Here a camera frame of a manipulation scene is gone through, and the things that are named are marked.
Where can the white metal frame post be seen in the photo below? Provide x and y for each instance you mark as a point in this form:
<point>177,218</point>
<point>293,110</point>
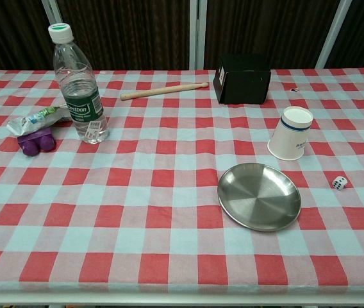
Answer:
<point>331,33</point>
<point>51,16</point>
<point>196,33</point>

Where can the purple twin cup pack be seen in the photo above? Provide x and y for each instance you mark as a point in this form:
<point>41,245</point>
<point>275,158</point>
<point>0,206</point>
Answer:
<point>36,142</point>

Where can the red white checkered tablecloth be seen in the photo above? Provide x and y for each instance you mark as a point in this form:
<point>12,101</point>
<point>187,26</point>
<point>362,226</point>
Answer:
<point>137,192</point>

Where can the wooden drumstick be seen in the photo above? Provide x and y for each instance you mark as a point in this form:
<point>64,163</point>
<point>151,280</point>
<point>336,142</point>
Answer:
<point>162,91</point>

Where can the black cardboard box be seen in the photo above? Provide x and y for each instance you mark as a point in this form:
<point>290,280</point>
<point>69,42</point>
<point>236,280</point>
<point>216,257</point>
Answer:
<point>243,85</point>

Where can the white paper cup blue stripe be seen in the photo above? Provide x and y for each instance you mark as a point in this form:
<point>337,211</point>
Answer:
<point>289,136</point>

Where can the round metal plate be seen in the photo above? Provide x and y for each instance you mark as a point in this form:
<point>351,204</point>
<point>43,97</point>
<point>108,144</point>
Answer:
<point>259,197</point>

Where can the white die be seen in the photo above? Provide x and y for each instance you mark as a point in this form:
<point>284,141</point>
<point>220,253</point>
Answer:
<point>339,183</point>

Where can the clear plastic water bottle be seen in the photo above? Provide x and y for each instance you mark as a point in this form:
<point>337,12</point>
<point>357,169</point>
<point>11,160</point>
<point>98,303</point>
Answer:
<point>80,96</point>

